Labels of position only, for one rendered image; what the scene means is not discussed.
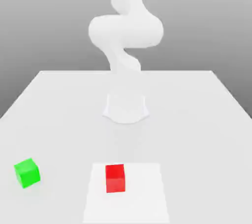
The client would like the small red cube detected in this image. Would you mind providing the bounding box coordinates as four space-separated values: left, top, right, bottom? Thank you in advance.
105 164 126 193

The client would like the small green cube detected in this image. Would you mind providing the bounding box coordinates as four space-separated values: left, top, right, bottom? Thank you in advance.
13 158 41 189

